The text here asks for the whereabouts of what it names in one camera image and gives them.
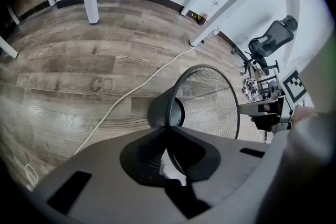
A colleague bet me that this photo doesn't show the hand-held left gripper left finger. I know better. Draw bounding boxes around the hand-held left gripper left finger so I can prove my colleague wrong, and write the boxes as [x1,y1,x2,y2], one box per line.
[119,125,172,187]

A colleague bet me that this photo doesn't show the black mesh waste basket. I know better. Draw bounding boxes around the black mesh waste basket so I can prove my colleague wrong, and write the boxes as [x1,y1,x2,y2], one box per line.
[147,64,240,178]

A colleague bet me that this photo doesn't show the person's right forearm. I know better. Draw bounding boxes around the person's right forearm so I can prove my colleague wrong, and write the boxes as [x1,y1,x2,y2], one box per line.
[293,106,316,122]

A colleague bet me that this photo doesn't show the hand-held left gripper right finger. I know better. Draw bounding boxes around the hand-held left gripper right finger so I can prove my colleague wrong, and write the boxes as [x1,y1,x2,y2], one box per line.
[171,126,221,183]

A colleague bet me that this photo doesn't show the black office chair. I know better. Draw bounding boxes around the black office chair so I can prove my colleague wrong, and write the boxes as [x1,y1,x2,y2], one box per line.
[230,14,299,77]

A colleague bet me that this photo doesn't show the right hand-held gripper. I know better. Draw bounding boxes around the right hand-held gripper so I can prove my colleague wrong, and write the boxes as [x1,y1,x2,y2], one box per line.
[238,67,308,134]

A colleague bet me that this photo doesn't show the cream extension cable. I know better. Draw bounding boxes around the cream extension cable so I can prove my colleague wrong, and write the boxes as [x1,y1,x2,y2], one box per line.
[73,46,197,157]

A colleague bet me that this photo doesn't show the tangled electronics pile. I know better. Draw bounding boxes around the tangled electronics pile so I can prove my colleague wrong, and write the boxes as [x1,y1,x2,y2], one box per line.
[241,76,278,103]

